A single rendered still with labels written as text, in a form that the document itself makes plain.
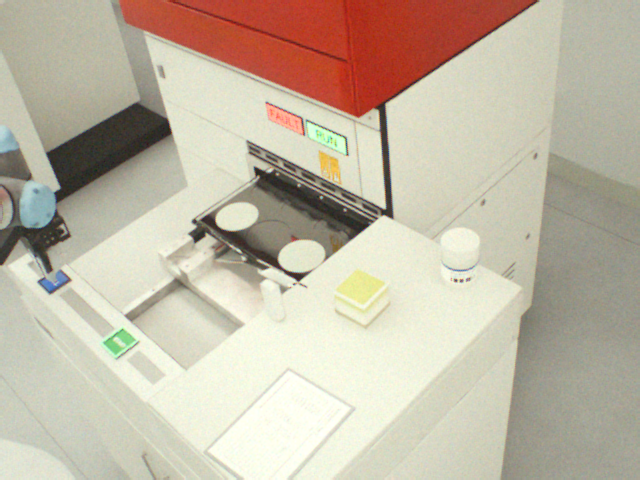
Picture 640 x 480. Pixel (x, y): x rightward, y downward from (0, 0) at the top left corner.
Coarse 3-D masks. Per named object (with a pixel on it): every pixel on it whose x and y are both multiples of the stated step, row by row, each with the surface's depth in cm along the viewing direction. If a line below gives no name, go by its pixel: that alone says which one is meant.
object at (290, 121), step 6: (270, 108) 160; (276, 108) 159; (270, 114) 162; (276, 114) 160; (282, 114) 158; (288, 114) 157; (276, 120) 161; (282, 120) 160; (288, 120) 158; (294, 120) 156; (300, 120) 154; (288, 126) 159; (294, 126) 157; (300, 126) 156; (300, 132) 157
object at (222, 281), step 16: (176, 272) 158; (208, 272) 157; (224, 272) 156; (192, 288) 156; (208, 288) 153; (224, 288) 153; (240, 288) 152; (224, 304) 149; (240, 304) 149; (256, 304) 148; (240, 320) 146
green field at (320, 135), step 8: (312, 128) 153; (320, 128) 151; (312, 136) 155; (320, 136) 152; (328, 136) 150; (336, 136) 148; (328, 144) 152; (336, 144) 150; (344, 144) 148; (344, 152) 149
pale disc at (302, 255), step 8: (304, 240) 158; (288, 248) 157; (296, 248) 156; (304, 248) 156; (312, 248) 156; (320, 248) 156; (280, 256) 155; (288, 256) 155; (296, 256) 155; (304, 256) 154; (312, 256) 154; (320, 256) 154; (280, 264) 153; (288, 264) 153; (296, 264) 153; (304, 264) 152; (312, 264) 152
